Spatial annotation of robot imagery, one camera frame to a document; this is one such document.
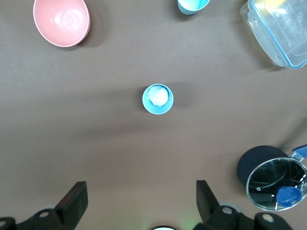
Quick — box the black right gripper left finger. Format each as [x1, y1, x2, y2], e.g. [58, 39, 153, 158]
[15, 181, 88, 230]

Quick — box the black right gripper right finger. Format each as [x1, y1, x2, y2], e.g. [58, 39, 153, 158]
[193, 180, 292, 230]

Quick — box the blue cup holding white tissue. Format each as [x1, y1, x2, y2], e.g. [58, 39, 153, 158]
[142, 83, 174, 115]

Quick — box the glass lid with blue knob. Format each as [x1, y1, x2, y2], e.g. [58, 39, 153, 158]
[246, 157, 307, 212]

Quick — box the brown table mat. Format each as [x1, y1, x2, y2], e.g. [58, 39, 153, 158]
[0, 0, 307, 230]

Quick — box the crumpled white tissue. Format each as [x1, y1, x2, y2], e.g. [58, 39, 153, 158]
[147, 86, 169, 107]

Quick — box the pink bowl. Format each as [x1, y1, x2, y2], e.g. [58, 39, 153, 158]
[33, 0, 91, 48]

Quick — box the clear plastic container blue seal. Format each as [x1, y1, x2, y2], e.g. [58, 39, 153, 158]
[240, 0, 307, 69]

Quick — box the empty blue cup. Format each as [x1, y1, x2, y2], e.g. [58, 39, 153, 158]
[177, 0, 211, 15]

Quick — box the yellow food piece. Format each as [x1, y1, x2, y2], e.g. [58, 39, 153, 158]
[254, 0, 286, 11]

